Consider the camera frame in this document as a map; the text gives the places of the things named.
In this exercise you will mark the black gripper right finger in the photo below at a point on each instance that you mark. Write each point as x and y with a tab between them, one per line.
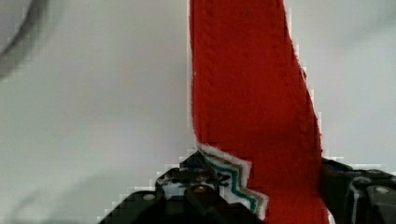
356	196

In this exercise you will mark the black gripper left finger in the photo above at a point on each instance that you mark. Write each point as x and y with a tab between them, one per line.
198	191

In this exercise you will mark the red felt ketchup bottle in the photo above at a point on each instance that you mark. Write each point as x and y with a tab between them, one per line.
252	113

